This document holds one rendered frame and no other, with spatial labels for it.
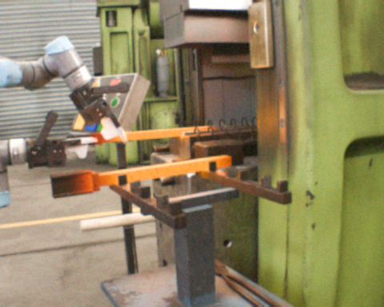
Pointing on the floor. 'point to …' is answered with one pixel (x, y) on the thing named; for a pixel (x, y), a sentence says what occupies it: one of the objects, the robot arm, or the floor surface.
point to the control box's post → (126, 213)
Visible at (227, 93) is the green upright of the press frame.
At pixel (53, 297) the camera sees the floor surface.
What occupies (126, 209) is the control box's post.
